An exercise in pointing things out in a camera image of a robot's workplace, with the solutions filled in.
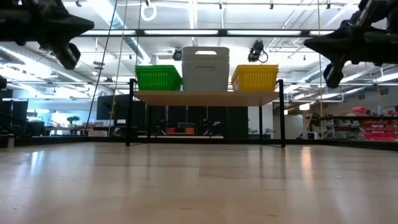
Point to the small black ceiling camera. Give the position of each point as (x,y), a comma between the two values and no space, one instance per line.
(177,54)

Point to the black monitor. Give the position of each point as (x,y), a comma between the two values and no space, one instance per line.
(112,107)

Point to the grey plastic bin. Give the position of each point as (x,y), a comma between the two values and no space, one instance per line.
(205,77)
(205,58)
(189,51)

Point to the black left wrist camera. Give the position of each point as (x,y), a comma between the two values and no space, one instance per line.
(70,57)

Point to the storage rack with red bins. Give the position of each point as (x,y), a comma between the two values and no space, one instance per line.
(376,127)

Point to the black metal table frame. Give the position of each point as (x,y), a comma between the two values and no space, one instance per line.
(62,141)

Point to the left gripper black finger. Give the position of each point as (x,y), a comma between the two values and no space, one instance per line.
(68,28)

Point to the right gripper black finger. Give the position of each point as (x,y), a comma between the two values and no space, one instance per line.
(335,45)

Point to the black overhead frame bar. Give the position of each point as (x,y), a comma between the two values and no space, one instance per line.
(222,32)

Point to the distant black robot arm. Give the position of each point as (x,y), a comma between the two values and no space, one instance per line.
(211,127)
(162,127)

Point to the wooden shelf with black legs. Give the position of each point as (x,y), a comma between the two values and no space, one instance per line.
(205,99)

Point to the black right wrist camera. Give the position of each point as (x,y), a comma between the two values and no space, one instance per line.
(332,76)

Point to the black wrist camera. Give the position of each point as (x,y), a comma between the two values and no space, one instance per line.
(332,76)
(70,57)

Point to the small green plant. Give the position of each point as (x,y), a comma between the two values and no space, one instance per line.
(73,119)

